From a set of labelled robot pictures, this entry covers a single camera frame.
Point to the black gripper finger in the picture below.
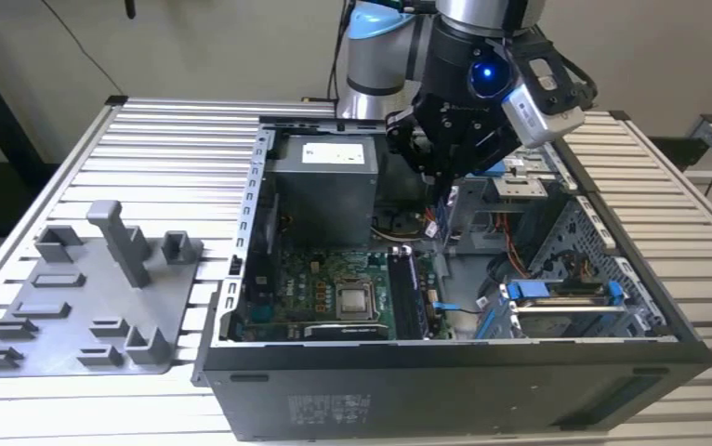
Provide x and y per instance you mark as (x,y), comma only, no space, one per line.
(489,151)
(409,135)

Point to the black RAM stick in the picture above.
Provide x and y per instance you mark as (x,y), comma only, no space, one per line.
(402,297)
(419,302)

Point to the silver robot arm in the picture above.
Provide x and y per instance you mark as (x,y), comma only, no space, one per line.
(381,60)

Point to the blue drive latch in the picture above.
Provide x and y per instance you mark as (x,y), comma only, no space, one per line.
(495,171)

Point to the grey metal drive cage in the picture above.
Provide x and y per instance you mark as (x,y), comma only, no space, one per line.
(473,223)

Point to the grey power supply unit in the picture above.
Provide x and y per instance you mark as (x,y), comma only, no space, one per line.
(324,204)

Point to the black table corner cap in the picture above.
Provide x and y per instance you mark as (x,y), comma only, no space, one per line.
(620,114)
(116,99)

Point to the black box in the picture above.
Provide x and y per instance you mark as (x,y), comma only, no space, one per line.
(678,151)

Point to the hard disk in blue carrier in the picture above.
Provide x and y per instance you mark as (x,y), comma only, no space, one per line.
(526,290)

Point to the CPU socket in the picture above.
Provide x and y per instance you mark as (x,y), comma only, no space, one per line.
(354,281)

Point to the green motherboard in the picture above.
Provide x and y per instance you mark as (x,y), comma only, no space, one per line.
(306,279)

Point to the silver CPU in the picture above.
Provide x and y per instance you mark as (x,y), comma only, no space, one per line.
(355,304)

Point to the black graphics card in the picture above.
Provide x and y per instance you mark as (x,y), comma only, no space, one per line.
(346,331)

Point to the black PC case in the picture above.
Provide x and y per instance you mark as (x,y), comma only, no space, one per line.
(393,395)

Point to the grey parts rack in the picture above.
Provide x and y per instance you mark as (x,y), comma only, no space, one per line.
(95,297)

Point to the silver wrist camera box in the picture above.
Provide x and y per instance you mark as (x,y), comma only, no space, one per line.
(535,121)

